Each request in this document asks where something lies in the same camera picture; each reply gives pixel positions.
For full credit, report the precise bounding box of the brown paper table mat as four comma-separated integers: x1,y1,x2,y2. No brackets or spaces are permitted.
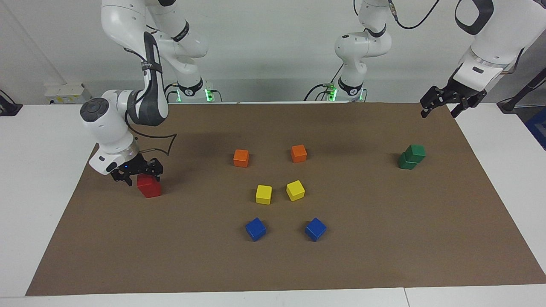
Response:
26,102,546,296

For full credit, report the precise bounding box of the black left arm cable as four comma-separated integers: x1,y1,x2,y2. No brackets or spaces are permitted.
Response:
387,0,526,76

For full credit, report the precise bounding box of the green wooden cube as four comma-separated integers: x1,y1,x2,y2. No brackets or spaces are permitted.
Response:
398,153,418,170
404,144,426,163

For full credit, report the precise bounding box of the black left base cable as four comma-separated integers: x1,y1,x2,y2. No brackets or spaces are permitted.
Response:
304,64,344,101

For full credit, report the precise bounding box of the black base cable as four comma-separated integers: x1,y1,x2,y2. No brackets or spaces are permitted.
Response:
304,64,344,101
163,82,180,104

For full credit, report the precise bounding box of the black right base cable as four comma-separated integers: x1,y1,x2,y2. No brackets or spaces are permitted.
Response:
163,82,180,104

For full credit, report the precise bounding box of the blue crate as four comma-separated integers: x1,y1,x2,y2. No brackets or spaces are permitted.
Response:
526,107,546,151

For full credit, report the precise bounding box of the yellow wooden cube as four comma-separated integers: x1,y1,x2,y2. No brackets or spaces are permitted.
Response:
256,185,273,205
286,180,306,202

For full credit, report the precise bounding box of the blue wooden cube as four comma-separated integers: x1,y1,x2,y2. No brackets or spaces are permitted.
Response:
305,217,327,242
245,217,267,242

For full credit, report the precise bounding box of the black stand with base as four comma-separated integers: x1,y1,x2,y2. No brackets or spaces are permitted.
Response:
497,67,546,114

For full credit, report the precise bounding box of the black clamp mount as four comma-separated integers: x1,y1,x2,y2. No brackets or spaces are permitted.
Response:
0,90,23,116

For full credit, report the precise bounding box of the red wooden cube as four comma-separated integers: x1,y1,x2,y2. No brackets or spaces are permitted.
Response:
140,184,163,199
136,174,160,189

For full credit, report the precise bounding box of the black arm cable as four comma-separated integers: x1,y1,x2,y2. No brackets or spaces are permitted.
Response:
124,47,177,156
387,0,526,76

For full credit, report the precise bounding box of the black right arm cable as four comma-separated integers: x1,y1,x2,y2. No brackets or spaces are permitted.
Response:
124,47,177,156

